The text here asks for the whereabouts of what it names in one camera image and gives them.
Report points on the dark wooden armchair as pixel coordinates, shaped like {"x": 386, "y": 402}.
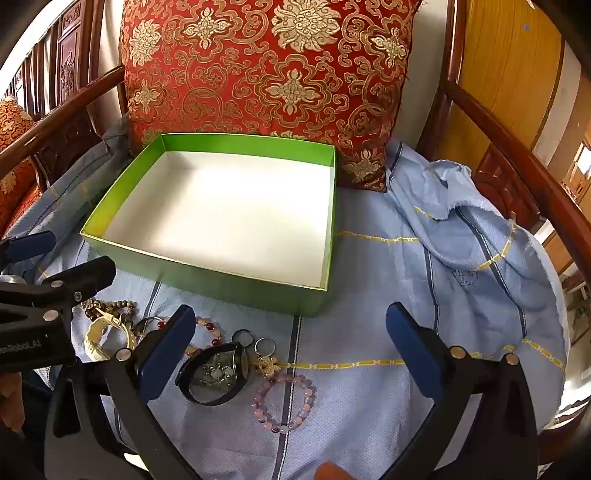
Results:
{"x": 508, "y": 134}

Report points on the orange patterned cushion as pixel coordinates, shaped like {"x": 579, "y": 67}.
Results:
{"x": 14, "y": 152}

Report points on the gold flower ornament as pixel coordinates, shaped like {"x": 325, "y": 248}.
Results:
{"x": 267, "y": 365}

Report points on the silver bangle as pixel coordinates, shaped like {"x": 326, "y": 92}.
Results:
{"x": 152, "y": 319}

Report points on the red gold patterned cushion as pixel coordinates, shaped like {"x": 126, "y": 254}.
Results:
{"x": 277, "y": 69}

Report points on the green cardboard box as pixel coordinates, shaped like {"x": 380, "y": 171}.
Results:
{"x": 221, "y": 207}

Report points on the carved wooden bench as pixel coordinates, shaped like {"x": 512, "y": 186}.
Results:
{"x": 62, "y": 50}

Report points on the black wristwatch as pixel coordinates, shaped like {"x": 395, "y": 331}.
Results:
{"x": 184, "y": 384}

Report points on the light blue blanket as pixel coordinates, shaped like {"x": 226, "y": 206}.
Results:
{"x": 369, "y": 300}

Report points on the person's left hand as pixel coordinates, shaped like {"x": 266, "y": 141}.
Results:
{"x": 9, "y": 399}

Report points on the yellow wooden door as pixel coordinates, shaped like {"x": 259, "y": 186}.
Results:
{"x": 503, "y": 60}

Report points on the white wristwatch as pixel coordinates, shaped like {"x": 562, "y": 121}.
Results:
{"x": 99, "y": 333}

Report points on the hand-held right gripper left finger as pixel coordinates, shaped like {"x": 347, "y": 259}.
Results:
{"x": 167, "y": 355}

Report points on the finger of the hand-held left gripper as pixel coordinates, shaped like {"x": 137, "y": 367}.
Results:
{"x": 30, "y": 245}
{"x": 78, "y": 277}

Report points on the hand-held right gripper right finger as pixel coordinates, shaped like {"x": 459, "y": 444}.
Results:
{"x": 411, "y": 355}

